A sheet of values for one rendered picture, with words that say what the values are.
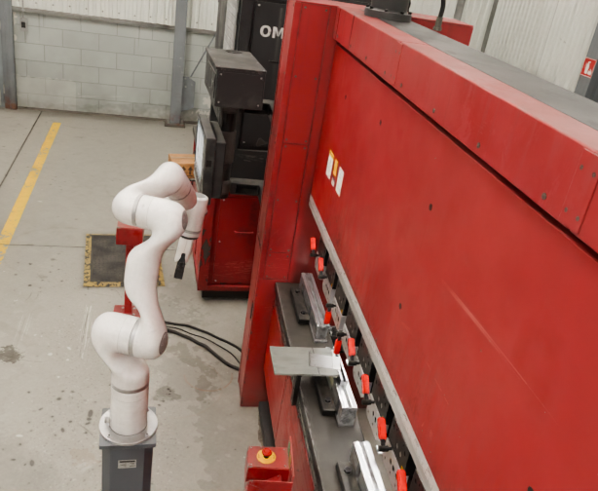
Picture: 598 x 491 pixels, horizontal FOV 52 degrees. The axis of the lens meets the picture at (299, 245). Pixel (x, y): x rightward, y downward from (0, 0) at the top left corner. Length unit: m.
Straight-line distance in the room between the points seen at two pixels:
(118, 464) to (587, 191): 1.69
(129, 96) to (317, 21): 6.33
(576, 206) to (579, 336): 0.21
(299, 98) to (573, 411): 2.17
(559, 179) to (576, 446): 0.45
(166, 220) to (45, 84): 7.37
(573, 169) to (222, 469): 2.72
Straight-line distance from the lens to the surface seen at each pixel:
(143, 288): 1.91
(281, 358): 2.58
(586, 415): 1.12
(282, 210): 3.17
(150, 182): 1.93
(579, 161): 1.13
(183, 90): 8.89
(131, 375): 2.04
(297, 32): 2.94
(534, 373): 1.24
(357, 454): 2.29
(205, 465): 3.51
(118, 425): 2.17
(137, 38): 8.91
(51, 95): 9.17
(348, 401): 2.49
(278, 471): 2.46
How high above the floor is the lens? 2.52
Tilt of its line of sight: 26 degrees down
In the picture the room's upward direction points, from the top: 9 degrees clockwise
